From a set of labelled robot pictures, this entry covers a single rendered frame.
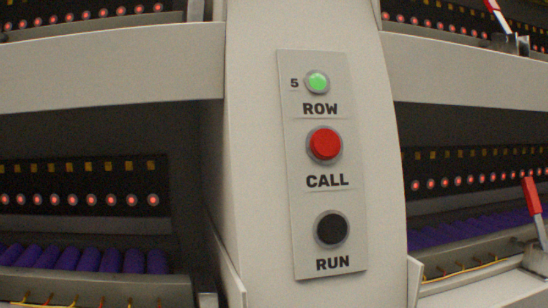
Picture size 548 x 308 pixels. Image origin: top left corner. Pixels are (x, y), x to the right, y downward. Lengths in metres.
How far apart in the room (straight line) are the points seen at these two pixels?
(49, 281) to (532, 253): 0.37
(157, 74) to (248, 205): 0.09
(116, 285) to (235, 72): 0.15
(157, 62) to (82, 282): 0.15
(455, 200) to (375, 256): 0.25
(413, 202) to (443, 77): 0.18
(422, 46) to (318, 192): 0.12
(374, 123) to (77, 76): 0.17
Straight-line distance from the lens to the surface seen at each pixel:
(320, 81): 0.25
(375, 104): 0.26
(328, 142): 0.24
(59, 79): 0.26
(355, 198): 0.24
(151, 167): 0.39
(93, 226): 0.41
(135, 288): 0.30
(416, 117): 0.52
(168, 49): 0.26
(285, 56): 0.25
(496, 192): 0.54
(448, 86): 0.31
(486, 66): 0.34
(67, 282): 0.30
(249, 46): 0.25
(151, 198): 0.40
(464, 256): 0.37
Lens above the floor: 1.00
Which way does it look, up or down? 11 degrees up
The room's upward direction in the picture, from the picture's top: 4 degrees counter-clockwise
